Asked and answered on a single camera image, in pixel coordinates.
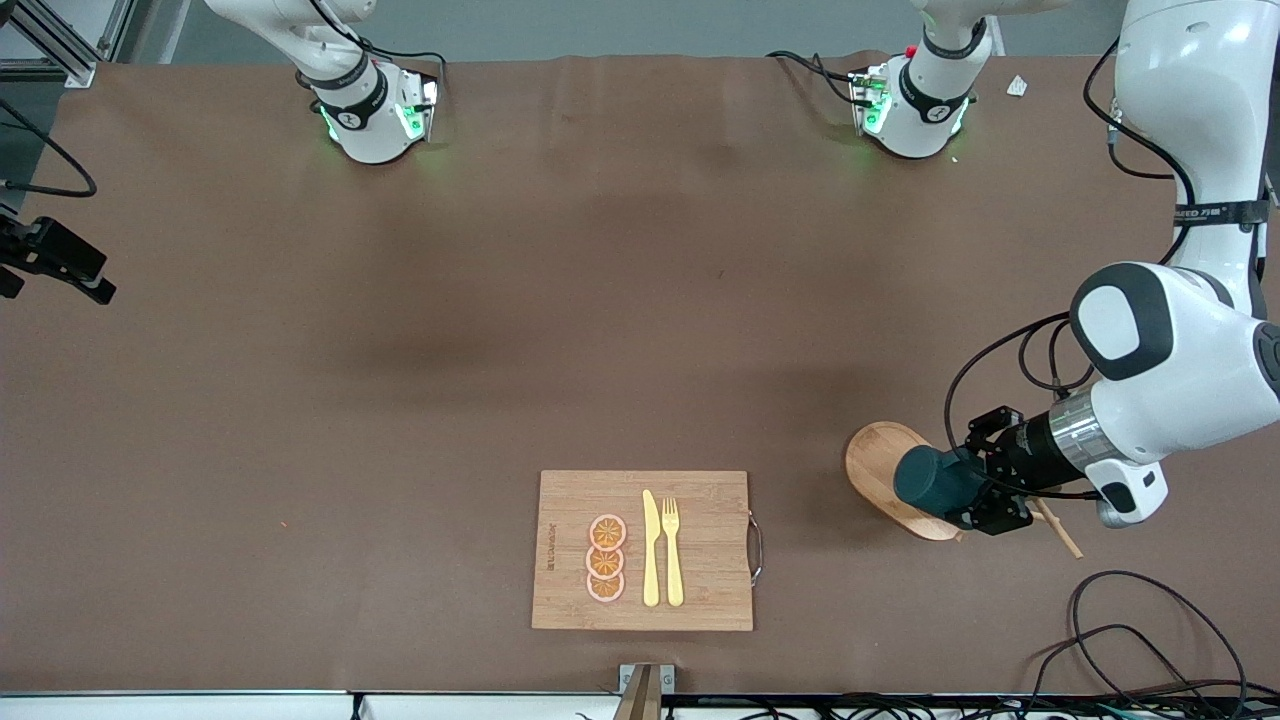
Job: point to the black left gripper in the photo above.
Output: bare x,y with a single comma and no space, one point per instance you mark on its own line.
1027,446

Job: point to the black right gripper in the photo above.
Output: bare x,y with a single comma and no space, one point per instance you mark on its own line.
50,252

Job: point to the dark teal cup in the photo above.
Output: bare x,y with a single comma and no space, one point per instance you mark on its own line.
925,480

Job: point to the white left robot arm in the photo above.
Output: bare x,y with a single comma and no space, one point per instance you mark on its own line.
1200,360

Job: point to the wooden cup rack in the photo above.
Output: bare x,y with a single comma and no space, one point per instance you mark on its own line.
875,460

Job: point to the yellow plastic fork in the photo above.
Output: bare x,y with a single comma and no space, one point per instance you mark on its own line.
673,570

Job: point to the yellow plastic knife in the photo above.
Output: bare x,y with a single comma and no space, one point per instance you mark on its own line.
651,560

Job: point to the white paper scrap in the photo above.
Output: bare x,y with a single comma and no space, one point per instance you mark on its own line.
1017,87

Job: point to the orange slice toy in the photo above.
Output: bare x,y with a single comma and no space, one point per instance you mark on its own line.
607,532
605,588

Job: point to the silver aluminium frame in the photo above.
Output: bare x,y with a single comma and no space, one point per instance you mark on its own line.
80,70

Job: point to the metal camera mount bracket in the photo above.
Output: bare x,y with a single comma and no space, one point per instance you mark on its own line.
645,695

